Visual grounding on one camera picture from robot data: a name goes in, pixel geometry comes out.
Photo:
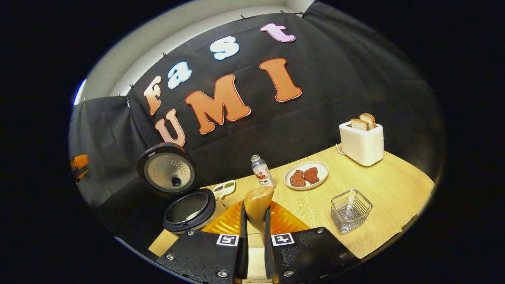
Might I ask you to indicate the black backdrop cloth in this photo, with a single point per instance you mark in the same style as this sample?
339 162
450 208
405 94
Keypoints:
315 98

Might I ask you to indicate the wooden spoon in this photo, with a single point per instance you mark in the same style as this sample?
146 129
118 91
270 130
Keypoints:
258 205

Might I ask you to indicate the white divided grain dish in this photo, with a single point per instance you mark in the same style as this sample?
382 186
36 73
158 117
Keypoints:
224 189

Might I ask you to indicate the ceiling light strip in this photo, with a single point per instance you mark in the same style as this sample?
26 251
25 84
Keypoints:
79 92

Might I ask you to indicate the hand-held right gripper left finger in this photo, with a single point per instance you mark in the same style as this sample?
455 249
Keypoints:
205 256

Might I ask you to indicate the white round plate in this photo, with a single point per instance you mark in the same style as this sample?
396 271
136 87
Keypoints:
321 169

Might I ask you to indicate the red-brown meat piece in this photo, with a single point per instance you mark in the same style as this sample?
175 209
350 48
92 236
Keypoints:
311 175
298 178

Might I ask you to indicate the clear bottle red label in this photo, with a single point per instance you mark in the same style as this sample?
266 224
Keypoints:
263 175

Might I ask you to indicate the dark grey rice cooker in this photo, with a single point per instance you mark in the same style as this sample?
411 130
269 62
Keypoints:
169 169

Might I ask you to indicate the white toaster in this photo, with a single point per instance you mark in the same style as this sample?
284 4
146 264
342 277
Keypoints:
361 148

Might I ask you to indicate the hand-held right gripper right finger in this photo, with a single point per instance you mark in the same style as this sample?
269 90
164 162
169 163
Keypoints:
307 252

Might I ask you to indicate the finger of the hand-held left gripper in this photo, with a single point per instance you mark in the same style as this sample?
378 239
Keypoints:
80 165

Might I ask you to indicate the toast slice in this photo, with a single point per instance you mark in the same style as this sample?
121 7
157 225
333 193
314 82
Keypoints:
370 119
360 125

